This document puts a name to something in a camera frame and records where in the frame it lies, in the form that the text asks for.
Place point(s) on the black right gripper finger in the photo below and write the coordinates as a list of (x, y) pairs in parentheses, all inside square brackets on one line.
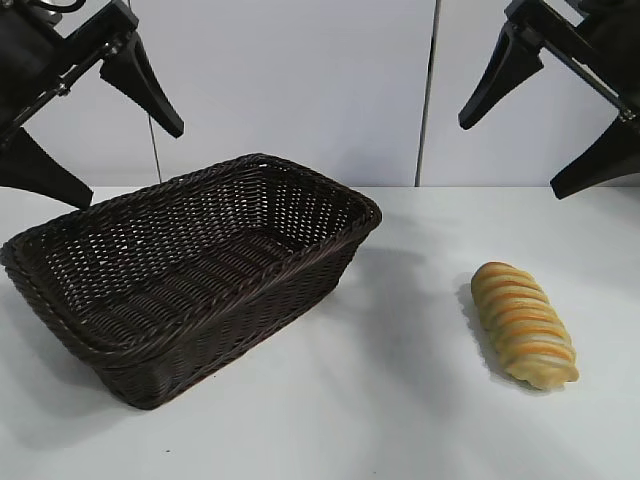
[(610, 165), (505, 70)]

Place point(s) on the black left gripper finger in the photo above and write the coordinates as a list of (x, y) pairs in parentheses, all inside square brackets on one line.
[(35, 170), (142, 85)]

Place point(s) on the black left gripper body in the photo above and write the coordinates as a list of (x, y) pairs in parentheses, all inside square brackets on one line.
[(30, 50)]

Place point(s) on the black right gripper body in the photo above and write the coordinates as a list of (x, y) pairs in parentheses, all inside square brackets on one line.
[(600, 40)]

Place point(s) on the long striped bread loaf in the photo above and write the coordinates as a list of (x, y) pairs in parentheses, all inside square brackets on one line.
[(525, 325)]

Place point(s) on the dark brown wicker basket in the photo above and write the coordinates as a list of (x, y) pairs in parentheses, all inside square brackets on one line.
[(200, 280)]

